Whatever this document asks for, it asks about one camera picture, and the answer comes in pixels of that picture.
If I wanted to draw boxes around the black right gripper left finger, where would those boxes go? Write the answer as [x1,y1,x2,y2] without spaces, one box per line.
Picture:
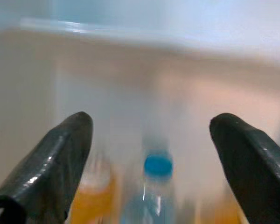
[0,111,94,224]

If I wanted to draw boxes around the orange labelled container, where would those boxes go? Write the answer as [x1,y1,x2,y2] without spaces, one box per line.
[69,181,119,224]
[199,202,245,224]

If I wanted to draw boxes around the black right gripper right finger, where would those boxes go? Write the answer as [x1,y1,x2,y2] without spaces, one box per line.
[209,112,280,224]

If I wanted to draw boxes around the white fridge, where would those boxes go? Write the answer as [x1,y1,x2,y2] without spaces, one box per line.
[0,0,280,224]

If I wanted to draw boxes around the clear water bottle blue cap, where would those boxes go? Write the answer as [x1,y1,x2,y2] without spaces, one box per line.
[119,149,181,224]

